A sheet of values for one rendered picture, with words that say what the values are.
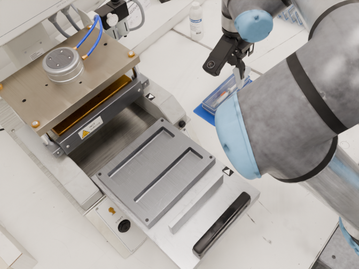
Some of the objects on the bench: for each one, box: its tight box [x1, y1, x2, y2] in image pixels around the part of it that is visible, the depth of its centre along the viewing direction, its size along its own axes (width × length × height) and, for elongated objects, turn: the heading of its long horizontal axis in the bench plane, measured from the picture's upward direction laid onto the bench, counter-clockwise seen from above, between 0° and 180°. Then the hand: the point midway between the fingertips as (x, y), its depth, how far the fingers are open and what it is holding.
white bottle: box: [189, 2, 204, 41], centre depth 124 cm, size 5×5×14 cm
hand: (227, 81), depth 105 cm, fingers open, 8 cm apart
